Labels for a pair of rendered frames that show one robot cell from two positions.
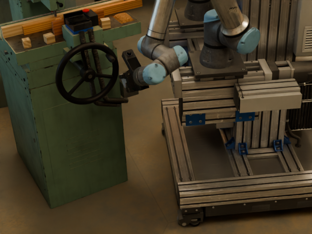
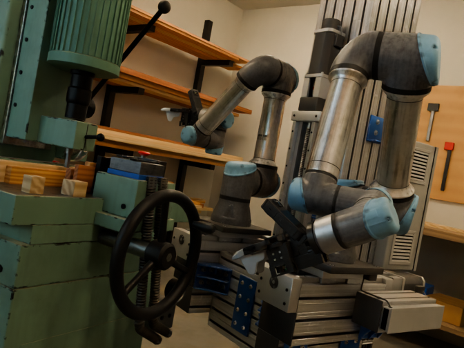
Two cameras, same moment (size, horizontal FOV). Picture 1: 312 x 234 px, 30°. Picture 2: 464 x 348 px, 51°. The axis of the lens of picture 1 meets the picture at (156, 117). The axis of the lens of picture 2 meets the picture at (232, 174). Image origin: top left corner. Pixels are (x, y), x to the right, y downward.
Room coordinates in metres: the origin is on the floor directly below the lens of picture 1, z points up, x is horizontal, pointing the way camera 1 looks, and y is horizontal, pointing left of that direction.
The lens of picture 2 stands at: (1.23, 0.74, 1.03)
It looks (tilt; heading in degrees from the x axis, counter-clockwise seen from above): 1 degrees down; 328
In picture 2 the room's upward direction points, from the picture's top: 10 degrees clockwise
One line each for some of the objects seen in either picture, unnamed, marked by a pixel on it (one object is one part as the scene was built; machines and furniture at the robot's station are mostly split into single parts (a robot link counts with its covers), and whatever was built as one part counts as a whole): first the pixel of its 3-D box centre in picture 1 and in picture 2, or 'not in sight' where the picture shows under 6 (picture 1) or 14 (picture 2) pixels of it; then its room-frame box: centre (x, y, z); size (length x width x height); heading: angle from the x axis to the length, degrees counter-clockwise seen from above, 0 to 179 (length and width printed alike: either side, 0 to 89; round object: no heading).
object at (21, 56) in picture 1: (76, 38); (105, 206); (2.41, 0.34, 0.87); 0.61 x 0.30 x 0.06; 117
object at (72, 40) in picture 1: (82, 36); (134, 195); (2.34, 0.30, 0.91); 0.15 x 0.14 x 0.09; 117
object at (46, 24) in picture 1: (84, 15); (104, 182); (2.55, 0.31, 0.92); 0.60 x 0.02 x 0.04; 117
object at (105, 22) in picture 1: (105, 23); not in sight; (2.45, 0.21, 0.92); 0.04 x 0.03 x 0.04; 107
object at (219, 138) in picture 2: not in sight; (213, 141); (3.02, -0.27, 1.12); 0.11 x 0.08 x 0.11; 108
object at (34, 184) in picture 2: (26, 42); (33, 184); (2.29, 0.54, 0.92); 0.03 x 0.03 x 0.04; 22
